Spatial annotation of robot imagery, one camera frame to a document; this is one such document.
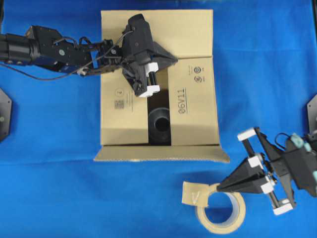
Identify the blue table cloth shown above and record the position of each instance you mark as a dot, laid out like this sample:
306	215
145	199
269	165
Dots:
265	69

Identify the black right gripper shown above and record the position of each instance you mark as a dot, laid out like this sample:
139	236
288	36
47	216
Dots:
296	161

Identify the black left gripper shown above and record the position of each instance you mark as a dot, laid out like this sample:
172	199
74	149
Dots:
143	57

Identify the beige packing tape roll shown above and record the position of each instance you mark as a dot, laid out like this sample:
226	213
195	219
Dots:
197	195

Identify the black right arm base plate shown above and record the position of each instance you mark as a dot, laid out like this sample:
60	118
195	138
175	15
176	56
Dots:
312	113

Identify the black spool front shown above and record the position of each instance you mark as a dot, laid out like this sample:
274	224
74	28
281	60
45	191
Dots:
159	126

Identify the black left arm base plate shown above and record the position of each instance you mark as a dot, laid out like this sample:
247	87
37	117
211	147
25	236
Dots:
5	114

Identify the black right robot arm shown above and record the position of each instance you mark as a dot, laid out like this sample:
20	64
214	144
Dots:
258	150

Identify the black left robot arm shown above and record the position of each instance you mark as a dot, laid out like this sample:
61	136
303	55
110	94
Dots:
48	49

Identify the brown cardboard box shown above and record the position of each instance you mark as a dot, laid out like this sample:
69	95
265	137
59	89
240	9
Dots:
186	88

